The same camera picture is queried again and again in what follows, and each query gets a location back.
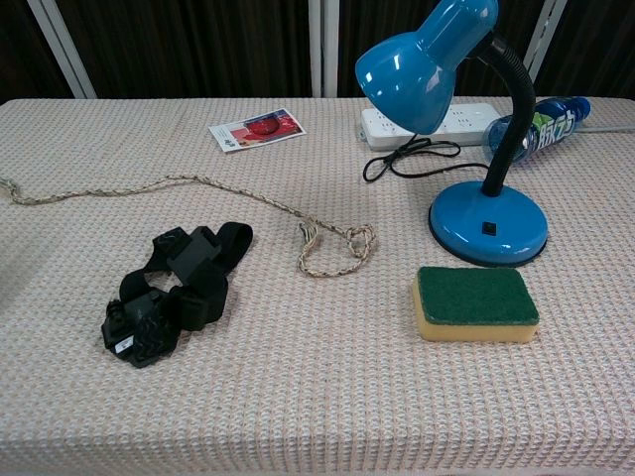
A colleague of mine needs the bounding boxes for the beige woven tablecloth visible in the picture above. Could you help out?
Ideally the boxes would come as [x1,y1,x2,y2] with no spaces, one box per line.
[0,96,635,476]

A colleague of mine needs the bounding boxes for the white frame post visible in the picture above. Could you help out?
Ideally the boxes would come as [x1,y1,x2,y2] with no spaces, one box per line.
[28,0,98,100]
[522,0,571,80]
[307,0,340,98]

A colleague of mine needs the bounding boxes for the blue plastic drink bottle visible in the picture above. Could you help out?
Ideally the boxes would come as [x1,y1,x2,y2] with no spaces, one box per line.
[482,95,593,164]

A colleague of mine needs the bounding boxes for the beige braided rope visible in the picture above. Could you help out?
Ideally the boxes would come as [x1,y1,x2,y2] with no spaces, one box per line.
[0,175,378,279]

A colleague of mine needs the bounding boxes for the blue desk lamp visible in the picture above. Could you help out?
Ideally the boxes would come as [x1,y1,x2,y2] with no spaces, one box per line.
[354,0,551,268]

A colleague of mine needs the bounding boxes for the yellow sponge with green pad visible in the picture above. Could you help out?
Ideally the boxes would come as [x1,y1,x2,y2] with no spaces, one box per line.
[412,266,541,344]

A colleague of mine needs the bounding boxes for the white power strip cable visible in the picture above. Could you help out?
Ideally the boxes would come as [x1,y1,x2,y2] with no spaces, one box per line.
[577,124,635,135]

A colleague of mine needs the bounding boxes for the white power strip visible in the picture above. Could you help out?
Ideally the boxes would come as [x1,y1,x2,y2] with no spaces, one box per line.
[360,102,504,152]

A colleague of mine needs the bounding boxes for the black lamp power cord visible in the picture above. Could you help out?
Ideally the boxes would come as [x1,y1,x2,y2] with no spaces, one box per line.
[362,131,491,183]

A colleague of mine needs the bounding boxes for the black head strap mount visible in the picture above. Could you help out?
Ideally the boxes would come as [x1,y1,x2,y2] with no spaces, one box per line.
[100,221,255,369]

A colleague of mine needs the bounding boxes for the red and white card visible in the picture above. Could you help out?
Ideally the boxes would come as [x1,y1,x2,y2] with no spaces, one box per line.
[207,108,307,154]

